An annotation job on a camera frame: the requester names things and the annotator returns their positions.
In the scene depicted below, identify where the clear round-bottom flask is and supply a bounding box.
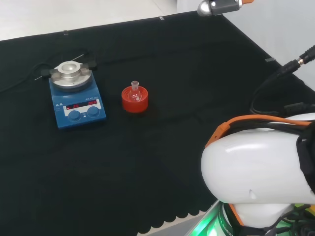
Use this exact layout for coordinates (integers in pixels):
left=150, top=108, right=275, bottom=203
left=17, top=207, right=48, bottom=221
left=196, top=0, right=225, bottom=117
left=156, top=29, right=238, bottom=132
left=129, top=80, right=141, bottom=102

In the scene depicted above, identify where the red ribbed flask stand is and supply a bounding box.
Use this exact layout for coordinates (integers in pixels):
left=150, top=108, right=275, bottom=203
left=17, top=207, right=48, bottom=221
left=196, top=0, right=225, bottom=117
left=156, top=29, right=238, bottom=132
left=121, top=85, right=149, bottom=114

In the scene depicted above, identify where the black bench cloth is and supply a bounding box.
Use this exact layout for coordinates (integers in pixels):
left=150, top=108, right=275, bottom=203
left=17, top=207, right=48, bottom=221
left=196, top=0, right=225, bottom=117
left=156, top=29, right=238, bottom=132
left=0, top=9, right=315, bottom=236

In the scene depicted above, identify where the heater with blue base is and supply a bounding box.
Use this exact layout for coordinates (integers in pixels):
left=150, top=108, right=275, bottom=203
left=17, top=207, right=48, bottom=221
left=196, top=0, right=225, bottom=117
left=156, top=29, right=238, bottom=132
left=40, top=58, right=108, bottom=131

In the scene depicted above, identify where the orange cable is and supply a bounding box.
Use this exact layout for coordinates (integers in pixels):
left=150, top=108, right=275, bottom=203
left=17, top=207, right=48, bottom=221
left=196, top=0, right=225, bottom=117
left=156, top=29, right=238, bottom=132
left=205, top=114, right=312, bottom=149

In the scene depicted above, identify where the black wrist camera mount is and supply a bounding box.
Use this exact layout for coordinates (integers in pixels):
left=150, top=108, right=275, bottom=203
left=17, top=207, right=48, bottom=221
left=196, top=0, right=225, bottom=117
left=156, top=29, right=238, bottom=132
left=196, top=0, right=254, bottom=17

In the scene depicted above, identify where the black heater cable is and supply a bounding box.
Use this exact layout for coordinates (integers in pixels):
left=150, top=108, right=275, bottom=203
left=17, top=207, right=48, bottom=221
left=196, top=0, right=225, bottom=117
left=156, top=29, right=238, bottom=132
left=0, top=62, right=54, bottom=94

